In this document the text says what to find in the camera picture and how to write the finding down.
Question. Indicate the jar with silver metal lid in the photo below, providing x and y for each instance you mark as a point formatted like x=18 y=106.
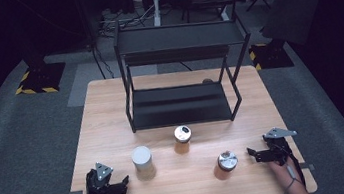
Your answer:
x=226 y=163

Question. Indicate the large dark panel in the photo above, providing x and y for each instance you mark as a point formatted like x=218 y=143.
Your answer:
x=296 y=0

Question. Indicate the small round dark knob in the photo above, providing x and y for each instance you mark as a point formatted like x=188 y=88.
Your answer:
x=207 y=80

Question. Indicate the black base with yellow stripes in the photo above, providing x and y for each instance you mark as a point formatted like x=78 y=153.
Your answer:
x=270 y=55
x=41 y=79

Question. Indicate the jar with white flip lid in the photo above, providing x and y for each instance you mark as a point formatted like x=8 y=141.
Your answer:
x=182 y=137

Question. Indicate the black two-tier metal shelf rack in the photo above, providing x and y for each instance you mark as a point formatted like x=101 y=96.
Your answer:
x=179 y=107

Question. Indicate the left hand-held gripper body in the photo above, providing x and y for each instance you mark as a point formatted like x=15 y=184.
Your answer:
x=99 y=187

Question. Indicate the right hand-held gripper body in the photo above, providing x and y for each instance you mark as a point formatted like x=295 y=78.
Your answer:
x=277 y=148

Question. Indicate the person's right hand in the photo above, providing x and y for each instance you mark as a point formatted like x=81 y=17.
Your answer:
x=282 y=171

